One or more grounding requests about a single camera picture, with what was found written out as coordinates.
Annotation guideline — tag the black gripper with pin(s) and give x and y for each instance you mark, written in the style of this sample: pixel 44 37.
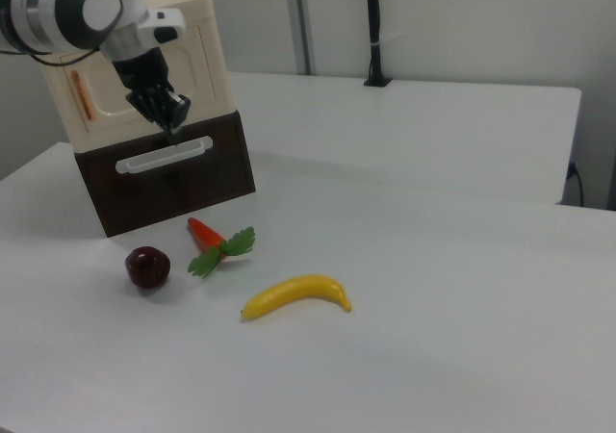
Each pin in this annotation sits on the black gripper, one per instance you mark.
pixel 142 72

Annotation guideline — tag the cream cabinet door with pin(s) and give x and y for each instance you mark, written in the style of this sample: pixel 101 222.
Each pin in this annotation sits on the cream cabinet door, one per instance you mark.
pixel 185 74

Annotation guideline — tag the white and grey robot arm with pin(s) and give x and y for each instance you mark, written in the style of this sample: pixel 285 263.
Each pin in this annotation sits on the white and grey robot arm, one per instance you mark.
pixel 72 9

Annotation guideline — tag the cream plastic cabinet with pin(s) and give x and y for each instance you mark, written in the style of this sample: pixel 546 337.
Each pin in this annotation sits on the cream plastic cabinet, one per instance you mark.
pixel 207 67

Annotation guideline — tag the dark brown drawer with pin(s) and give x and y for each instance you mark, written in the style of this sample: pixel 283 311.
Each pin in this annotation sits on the dark brown drawer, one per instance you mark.
pixel 192 187

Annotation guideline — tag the orange toy carrot green leaves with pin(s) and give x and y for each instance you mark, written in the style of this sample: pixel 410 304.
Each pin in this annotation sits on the orange toy carrot green leaves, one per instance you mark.
pixel 207 235

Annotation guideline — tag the dark red toy apple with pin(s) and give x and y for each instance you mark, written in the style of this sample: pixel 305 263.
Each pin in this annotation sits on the dark red toy apple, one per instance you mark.
pixel 148 267

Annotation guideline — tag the yellow toy banana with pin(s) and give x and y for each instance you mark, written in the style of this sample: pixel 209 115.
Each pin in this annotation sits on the yellow toy banana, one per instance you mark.
pixel 293 292

